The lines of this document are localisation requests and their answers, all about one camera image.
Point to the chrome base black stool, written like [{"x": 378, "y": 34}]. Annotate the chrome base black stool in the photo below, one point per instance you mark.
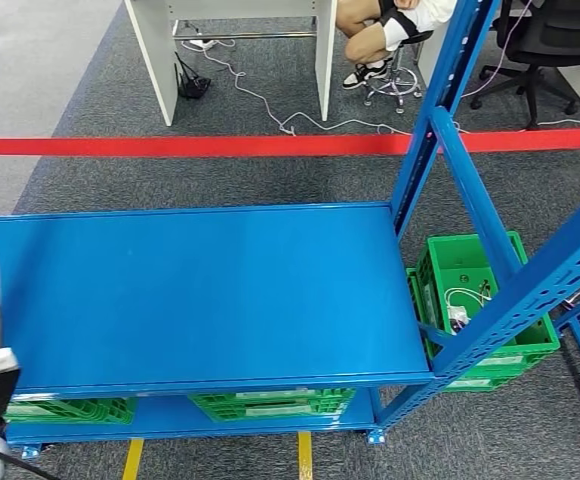
[{"x": 395, "y": 79}]

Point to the black office chair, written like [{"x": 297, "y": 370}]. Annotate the black office chair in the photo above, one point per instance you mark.
[{"x": 565, "y": 33}]

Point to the white power strip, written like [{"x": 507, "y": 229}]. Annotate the white power strip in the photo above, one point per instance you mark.
[{"x": 202, "y": 44}]

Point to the person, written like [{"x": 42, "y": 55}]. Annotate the person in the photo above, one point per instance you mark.
[{"x": 370, "y": 43}]

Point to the red barrier belt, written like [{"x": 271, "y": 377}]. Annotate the red barrier belt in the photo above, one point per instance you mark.
[{"x": 170, "y": 146}]

